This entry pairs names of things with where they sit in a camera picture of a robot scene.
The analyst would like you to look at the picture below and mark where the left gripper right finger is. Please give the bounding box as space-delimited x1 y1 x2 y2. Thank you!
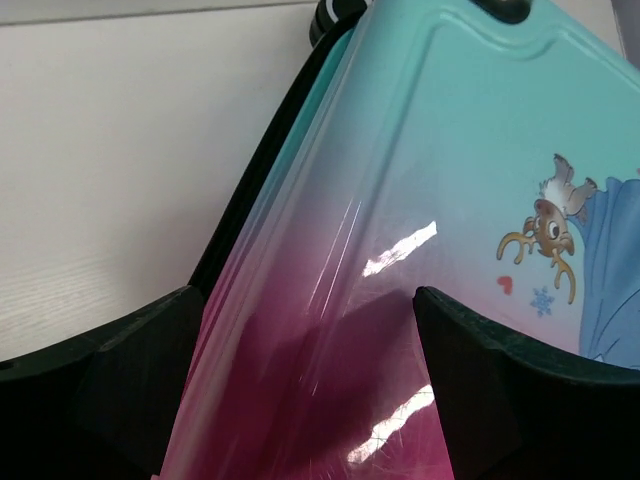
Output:
413 287 639 479

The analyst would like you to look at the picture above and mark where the pink and teal suitcase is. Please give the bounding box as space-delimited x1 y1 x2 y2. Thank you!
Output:
161 1 639 479

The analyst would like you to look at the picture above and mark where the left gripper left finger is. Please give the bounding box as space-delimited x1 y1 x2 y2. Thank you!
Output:
1 287 203 479

